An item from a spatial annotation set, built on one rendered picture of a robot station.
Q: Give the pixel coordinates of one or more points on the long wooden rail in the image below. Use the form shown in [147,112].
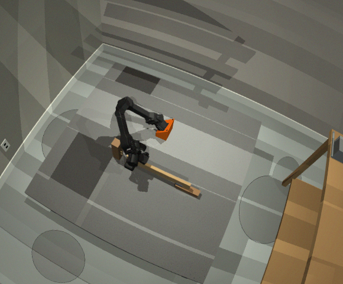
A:
[165,175]

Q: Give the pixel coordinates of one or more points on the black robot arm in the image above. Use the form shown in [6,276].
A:
[126,139]

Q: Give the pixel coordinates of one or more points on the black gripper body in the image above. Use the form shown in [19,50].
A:
[131,168]

